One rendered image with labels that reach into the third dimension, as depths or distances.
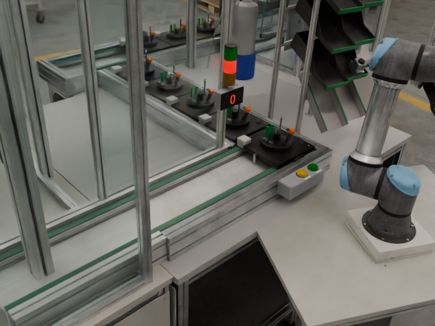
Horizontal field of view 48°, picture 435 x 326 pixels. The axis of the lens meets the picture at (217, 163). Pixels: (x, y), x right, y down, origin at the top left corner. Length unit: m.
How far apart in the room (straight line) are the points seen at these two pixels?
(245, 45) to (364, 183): 1.42
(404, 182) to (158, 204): 0.86
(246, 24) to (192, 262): 1.60
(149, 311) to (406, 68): 1.12
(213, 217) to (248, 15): 1.46
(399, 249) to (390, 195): 0.19
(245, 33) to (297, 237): 1.43
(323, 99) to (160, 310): 1.18
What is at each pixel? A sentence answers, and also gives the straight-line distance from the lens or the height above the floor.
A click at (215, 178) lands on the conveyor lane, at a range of 1.98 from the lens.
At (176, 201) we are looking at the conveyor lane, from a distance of 1.86.
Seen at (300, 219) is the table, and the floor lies 0.86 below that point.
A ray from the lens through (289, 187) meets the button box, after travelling 1.90.
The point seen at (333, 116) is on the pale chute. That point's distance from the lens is 2.30.
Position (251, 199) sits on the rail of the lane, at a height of 0.93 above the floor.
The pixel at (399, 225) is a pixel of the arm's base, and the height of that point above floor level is 0.97.
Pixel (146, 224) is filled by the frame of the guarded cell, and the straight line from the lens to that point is 1.47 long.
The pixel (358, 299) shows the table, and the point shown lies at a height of 0.86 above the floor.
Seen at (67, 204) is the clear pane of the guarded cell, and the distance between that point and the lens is 1.28.
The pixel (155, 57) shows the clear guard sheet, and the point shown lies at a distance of 1.71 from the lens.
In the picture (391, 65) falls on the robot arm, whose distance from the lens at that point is 1.68.
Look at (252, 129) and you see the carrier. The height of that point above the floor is 0.97.
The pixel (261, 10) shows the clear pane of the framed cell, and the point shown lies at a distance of 3.23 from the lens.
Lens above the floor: 2.05
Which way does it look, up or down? 33 degrees down
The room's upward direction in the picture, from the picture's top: 3 degrees clockwise
